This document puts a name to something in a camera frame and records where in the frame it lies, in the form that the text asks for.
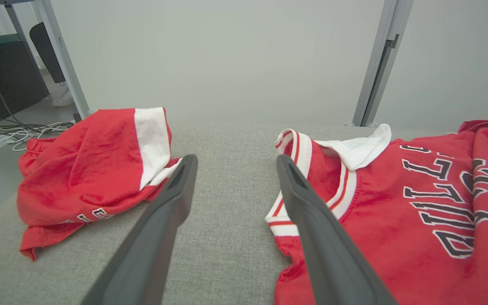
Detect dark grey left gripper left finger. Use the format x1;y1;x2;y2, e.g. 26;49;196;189
81;154;199;305

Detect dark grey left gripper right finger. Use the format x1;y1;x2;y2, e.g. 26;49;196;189
276;154;397;305

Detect red basketball jersey striped trim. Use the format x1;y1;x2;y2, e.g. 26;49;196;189
265;120;488;305

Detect red shorts white side panels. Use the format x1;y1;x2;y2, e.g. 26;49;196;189
17;107;183;261

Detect white sneaker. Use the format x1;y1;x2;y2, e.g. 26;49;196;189
51;88;75;107

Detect black computer tower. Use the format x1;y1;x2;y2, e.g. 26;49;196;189
0;40;50;120

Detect grey desk leg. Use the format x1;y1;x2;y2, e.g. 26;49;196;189
5;3;43;77

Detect white floor cable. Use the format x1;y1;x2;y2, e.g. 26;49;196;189
0;70;75;152

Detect grey partition frame post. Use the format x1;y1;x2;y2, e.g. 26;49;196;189
346;0;398;128
32;0;95;120
360;0;415;128

